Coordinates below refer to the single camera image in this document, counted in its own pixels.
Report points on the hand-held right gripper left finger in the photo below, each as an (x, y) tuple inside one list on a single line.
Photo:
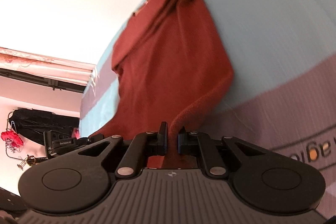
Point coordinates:
[(163, 144)]

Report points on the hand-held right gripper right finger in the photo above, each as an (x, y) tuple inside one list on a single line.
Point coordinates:
[(181, 145)]

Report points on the red-brown sweater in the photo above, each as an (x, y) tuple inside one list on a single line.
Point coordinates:
[(168, 61)]

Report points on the black hanging garment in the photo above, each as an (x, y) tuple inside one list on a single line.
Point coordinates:
[(39, 121)]

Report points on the red fluffy ornament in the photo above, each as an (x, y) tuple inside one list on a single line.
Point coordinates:
[(11, 138)]

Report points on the beige patterned curtain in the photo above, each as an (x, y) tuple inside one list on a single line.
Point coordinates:
[(39, 61)]

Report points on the blue and grey bed sheet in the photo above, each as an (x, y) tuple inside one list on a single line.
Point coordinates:
[(267, 35)]

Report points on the dark window frame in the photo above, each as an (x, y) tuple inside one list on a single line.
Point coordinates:
[(34, 79)]

